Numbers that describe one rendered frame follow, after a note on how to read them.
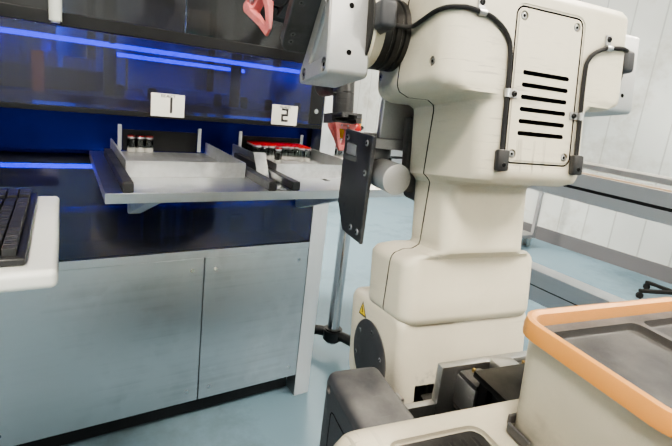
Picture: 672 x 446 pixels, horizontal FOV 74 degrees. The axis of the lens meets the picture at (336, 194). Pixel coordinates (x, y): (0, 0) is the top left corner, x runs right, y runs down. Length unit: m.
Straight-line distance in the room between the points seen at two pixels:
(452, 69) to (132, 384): 1.32
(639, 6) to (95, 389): 4.29
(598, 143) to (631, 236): 0.80
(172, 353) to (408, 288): 1.05
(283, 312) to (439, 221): 1.07
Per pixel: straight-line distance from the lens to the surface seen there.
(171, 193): 0.91
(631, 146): 4.31
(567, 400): 0.43
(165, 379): 1.58
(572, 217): 4.50
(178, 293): 1.44
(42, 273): 0.77
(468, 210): 0.60
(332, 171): 1.20
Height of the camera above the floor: 1.09
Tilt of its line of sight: 12 degrees down
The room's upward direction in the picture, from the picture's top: 7 degrees clockwise
